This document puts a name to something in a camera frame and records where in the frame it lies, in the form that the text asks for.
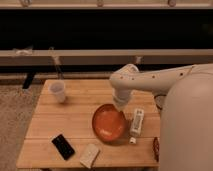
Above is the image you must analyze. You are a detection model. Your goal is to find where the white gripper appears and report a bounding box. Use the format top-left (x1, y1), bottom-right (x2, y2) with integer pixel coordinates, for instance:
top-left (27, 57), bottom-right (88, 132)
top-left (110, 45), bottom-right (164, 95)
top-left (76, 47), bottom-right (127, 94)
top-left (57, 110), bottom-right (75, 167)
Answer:
top-left (113, 89), bottom-right (132, 110)

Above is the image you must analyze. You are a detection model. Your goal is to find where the orange ceramic bowl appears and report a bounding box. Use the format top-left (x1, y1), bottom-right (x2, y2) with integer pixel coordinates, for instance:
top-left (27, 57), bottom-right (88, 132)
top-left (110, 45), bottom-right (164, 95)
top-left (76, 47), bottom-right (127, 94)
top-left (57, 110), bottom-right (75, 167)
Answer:
top-left (92, 104), bottom-right (127, 143)

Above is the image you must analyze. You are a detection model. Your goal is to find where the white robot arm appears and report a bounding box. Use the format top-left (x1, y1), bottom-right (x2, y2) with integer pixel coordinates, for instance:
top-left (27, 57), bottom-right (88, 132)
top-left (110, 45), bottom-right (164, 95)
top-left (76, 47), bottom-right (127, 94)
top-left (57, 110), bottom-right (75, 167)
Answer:
top-left (110, 63), bottom-right (213, 171)

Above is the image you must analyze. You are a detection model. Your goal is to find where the white plastic bottle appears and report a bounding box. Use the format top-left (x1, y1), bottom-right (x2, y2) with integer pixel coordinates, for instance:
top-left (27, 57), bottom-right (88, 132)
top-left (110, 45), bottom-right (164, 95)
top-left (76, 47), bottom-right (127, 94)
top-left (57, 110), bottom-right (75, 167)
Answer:
top-left (129, 108), bottom-right (144, 144)

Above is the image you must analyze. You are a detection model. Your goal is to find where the beige rectangular block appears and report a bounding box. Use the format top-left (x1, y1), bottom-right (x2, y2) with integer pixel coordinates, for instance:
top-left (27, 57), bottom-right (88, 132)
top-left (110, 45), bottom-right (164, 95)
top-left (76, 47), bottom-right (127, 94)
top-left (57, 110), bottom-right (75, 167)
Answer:
top-left (80, 144), bottom-right (100, 168)

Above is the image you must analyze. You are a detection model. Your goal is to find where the translucent plastic cup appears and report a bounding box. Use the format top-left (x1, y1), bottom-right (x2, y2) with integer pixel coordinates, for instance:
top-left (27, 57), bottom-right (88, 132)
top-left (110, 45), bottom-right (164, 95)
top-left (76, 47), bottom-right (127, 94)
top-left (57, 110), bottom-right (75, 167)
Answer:
top-left (49, 81), bottom-right (66, 103)

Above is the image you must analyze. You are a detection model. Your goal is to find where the wooden table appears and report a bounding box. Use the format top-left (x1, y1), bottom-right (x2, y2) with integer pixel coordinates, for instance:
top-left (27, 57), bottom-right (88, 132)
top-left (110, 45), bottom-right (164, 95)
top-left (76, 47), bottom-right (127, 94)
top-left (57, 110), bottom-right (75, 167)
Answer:
top-left (16, 79), bottom-right (160, 168)

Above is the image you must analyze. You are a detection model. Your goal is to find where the black smartphone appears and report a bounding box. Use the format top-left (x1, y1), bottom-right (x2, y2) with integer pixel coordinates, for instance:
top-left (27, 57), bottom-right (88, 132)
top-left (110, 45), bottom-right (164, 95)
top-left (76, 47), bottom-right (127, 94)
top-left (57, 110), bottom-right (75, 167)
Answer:
top-left (52, 134), bottom-right (75, 160)

